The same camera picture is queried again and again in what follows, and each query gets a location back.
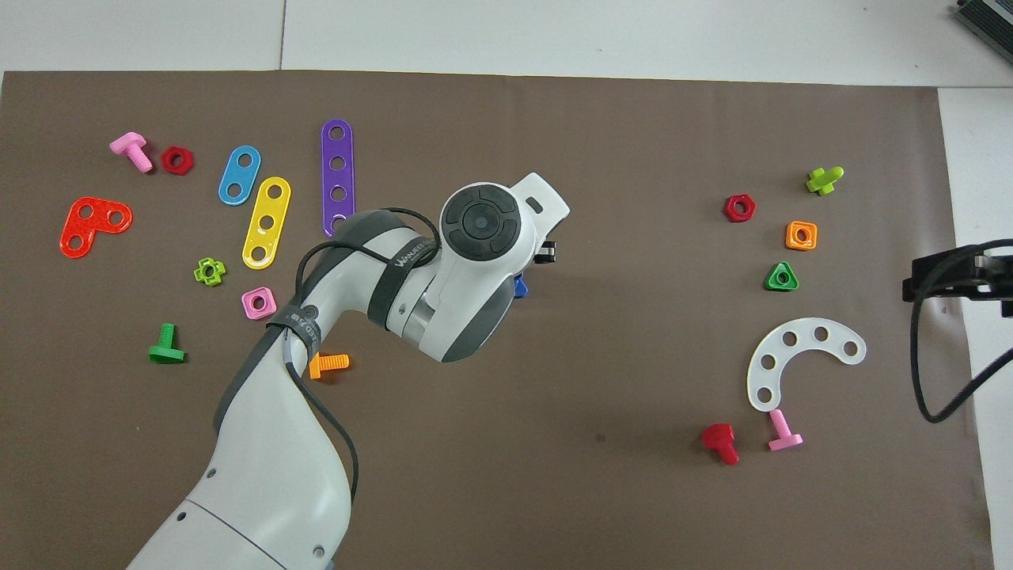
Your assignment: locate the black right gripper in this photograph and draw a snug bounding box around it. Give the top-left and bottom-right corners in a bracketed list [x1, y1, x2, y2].
[904, 241, 1013, 317]

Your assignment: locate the lime green cross-head screw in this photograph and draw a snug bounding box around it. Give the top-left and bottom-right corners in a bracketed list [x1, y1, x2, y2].
[806, 165, 845, 196]

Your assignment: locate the pink plastic screw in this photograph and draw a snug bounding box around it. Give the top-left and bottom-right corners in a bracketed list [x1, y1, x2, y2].
[109, 131, 154, 173]
[767, 408, 804, 453]

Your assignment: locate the orange plastic screw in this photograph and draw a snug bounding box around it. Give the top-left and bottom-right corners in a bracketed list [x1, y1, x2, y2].
[309, 351, 351, 381]

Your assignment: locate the red plastic screw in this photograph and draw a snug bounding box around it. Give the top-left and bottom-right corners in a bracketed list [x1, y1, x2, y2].
[701, 423, 741, 466]

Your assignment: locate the pink square nut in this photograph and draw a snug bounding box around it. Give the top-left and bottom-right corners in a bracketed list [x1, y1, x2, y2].
[241, 287, 279, 321]

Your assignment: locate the green plastic screw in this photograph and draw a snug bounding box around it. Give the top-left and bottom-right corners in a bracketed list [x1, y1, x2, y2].
[148, 322, 187, 365]

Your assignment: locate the white curved five-hole strip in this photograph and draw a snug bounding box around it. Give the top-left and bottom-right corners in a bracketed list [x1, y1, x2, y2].
[746, 317, 868, 413]

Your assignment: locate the brown table mat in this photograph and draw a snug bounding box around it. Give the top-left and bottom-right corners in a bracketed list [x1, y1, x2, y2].
[0, 70, 994, 570]

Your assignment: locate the purple four-hole strip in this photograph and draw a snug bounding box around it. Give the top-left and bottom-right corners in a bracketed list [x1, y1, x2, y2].
[321, 119, 356, 238]

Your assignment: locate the grey ribbed device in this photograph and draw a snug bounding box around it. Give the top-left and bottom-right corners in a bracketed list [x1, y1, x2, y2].
[954, 0, 1013, 42]

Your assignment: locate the yellow three-hole strip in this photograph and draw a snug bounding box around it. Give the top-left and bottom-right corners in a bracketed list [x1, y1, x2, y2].
[241, 177, 292, 270]

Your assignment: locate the blue two-hole strip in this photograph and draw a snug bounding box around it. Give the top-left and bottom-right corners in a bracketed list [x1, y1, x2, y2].
[218, 146, 262, 207]

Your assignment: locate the orange heart three-hole plate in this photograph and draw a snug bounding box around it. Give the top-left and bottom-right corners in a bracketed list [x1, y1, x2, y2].
[59, 196, 134, 259]

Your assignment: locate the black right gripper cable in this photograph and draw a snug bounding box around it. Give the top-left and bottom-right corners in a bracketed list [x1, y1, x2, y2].
[909, 237, 1013, 424]

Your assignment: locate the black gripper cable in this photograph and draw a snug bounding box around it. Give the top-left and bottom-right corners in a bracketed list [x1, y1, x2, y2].
[909, 237, 1013, 424]
[281, 207, 442, 504]

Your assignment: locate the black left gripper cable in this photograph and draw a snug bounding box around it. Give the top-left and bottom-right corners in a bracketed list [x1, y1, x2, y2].
[281, 207, 442, 504]

